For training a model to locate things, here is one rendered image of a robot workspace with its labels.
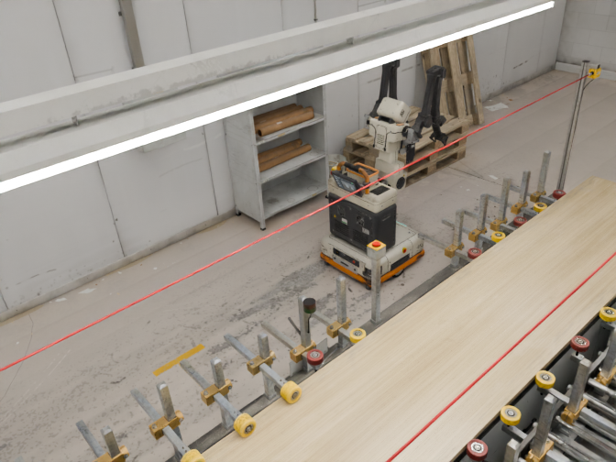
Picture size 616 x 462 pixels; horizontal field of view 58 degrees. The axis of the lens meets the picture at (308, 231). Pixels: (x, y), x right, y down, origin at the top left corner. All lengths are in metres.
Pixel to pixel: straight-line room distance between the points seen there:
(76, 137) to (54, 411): 2.98
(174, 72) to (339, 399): 1.62
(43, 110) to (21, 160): 0.12
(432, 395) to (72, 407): 2.45
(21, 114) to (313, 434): 1.68
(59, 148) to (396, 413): 1.74
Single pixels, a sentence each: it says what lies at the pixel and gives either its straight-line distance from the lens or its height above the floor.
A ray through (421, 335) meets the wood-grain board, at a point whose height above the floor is 0.90.
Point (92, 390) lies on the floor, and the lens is 4.19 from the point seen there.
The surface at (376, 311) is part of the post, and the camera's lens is 3.15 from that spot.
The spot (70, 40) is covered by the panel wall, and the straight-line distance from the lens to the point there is 4.58.
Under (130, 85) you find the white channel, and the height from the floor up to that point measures 2.44.
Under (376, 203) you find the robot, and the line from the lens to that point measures 4.18.
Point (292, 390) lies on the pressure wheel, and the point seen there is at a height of 0.98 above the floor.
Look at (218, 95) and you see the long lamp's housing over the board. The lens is 1.53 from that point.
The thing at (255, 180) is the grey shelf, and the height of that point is 0.54.
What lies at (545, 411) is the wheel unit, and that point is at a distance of 2.38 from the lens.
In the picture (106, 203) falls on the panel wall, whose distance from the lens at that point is 4.98.
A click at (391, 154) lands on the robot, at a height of 0.98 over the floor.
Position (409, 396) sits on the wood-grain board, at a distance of 2.59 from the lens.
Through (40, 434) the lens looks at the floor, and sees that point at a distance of 4.08.
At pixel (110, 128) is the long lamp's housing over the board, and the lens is 1.41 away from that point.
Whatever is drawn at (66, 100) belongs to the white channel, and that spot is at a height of 2.45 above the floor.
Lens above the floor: 2.83
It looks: 32 degrees down
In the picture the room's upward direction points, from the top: 4 degrees counter-clockwise
